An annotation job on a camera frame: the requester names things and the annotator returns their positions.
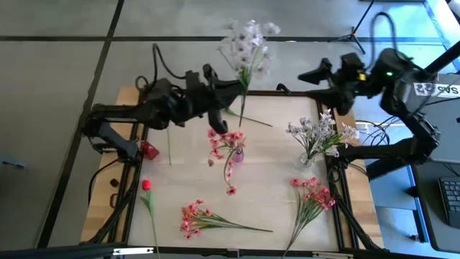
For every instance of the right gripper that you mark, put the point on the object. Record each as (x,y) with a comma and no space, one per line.
(346,90)

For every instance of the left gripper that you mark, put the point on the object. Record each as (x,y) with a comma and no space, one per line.
(205,91)

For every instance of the white flower bunch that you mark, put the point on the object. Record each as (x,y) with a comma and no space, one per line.
(316,133)
(346,131)
(248,54)

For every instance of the pink flower bunch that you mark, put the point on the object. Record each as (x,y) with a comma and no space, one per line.
(312,196)
(233,136)
(192,217)

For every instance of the pink orchid stem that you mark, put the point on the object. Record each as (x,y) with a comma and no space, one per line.
(231,190)

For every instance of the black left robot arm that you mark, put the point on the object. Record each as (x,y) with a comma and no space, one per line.
(161,104)

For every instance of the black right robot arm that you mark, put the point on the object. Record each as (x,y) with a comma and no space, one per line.
(395,72)

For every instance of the pink glass vase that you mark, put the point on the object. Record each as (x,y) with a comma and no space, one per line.
(238,156)

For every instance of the clear cut-glass vase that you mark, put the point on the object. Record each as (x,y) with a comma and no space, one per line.
(304,162)

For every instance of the red glass vase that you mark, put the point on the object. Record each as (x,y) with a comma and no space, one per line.
(150,151)

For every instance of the black tripod stand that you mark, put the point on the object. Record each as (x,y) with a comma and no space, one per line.
(354,36)

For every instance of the white printed label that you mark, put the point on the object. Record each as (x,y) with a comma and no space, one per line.
(436,90)

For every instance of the black overhead rig beam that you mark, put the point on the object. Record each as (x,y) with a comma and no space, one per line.
(443,57)

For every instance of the grey computer desk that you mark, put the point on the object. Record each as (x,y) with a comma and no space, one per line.
(445,158)

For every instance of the black computer keyboard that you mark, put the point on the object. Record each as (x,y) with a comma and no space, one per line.
(451,201)

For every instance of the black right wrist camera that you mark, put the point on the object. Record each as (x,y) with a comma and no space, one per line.
(352,63)

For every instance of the black diagonal frame strut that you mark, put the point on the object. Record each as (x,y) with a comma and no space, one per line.
(118,216)
(366,234)
(345,223)

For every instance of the silver frame bracket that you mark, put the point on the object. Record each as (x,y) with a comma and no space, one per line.
(133,250)
(332,255)

